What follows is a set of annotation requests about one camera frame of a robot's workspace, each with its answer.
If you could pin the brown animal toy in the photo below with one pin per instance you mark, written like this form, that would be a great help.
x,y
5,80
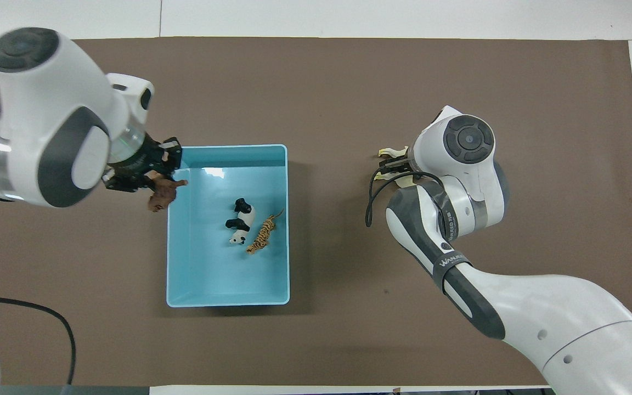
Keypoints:
x,y
163,196

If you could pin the brown table mat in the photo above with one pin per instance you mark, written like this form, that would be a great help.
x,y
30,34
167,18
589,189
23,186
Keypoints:
x,y
338,99

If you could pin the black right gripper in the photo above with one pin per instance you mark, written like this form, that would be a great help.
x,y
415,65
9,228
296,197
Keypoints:
x,y
398,166

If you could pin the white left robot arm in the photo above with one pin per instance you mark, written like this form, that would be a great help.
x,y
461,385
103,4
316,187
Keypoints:
x,y
47,120

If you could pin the light blue storage box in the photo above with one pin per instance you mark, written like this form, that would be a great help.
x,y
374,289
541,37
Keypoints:
x,y
212,274

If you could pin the cream white horse toy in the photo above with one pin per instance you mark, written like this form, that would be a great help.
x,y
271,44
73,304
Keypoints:
x,y
395,152

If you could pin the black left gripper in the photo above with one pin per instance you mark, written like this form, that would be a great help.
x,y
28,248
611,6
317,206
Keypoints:
x,y
140,159

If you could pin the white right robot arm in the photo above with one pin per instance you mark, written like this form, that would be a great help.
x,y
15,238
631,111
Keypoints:
x,y
541,312

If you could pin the orange striped tiger toy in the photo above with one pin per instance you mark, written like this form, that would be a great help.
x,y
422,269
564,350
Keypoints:
x,y
264,233

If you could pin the black white panda toy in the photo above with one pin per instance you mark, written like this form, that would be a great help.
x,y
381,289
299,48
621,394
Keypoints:
x,y
244,219

